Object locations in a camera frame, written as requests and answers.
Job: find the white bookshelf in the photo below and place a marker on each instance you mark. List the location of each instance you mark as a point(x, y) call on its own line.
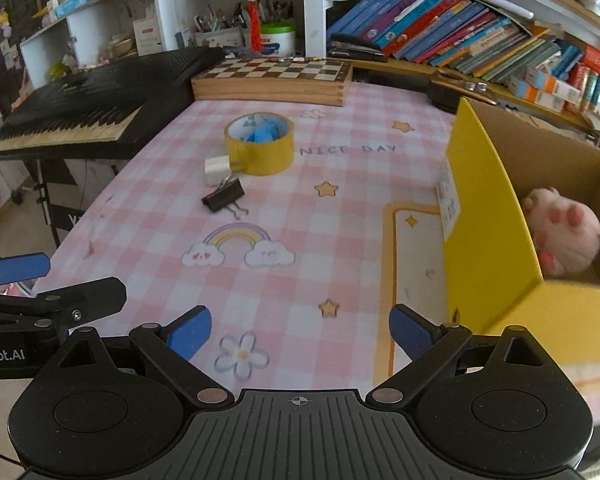
point(314, 10)

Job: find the green-lid white jar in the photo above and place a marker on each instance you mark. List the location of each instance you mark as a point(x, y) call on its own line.
point(278, 40)

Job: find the yellow cardboard box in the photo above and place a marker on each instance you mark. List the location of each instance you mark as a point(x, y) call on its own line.
point(480, 210)

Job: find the white orange-bordered mat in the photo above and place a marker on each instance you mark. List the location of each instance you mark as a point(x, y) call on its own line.
point(415, 270)

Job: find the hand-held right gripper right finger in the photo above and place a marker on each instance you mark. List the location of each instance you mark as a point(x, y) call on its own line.
point(410, 336)

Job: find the yellow tape roll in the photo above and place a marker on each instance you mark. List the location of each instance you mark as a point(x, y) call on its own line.
point(260, 159)

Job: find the black electronic keyboard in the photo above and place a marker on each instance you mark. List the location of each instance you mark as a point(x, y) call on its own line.
point(80, 95)

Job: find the red book set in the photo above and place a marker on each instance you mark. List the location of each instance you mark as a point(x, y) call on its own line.
point(597, 77)

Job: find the white box red label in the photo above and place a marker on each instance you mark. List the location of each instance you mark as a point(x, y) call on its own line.
point(147, 37)

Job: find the orange white carton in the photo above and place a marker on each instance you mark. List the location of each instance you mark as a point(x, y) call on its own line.
point(555, 85)
point(532, 96)

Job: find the red tassel ornament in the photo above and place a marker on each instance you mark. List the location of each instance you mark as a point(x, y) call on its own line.
point(255, 30)

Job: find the green toy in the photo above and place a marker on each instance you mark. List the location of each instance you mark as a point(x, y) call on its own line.
point(61, 70)

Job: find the black binder clip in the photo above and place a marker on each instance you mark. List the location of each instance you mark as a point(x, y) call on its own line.
point(225, 195)

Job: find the white pen holder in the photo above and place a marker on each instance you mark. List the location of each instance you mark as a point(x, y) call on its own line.
point(219, 38)

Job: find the bunch of pens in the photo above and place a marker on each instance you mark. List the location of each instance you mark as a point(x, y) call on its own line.
point(220, 17)

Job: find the row of leaning books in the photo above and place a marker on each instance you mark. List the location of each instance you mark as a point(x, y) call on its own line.
point(430, 25)

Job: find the pink plush toy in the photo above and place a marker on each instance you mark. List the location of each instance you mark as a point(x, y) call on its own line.
point(570, 240)

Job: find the blue plastic pieces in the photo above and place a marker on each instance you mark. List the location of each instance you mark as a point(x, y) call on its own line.
point(262, 132)

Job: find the white charger plug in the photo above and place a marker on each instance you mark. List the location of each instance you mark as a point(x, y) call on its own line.
point(216, 170)

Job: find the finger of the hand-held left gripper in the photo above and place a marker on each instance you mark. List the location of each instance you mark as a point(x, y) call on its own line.
point(85, 300)
point(17, 267)

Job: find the black stapler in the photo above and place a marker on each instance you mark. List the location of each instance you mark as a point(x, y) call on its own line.
point(355, 48)

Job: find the pink checked desktop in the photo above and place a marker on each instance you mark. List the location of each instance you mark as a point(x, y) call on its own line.
point(330, 240)

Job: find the black keyboard stand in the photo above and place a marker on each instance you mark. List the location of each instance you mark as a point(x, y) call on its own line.
point(55, 210)

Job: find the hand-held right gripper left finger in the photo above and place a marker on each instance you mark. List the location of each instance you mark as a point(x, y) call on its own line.
point(190, 334)

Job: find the blue tissue pack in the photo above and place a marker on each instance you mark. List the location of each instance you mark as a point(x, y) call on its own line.
point(75, 4)

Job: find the wooden chessboard box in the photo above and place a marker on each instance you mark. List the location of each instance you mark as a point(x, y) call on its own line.
point(270, 91)

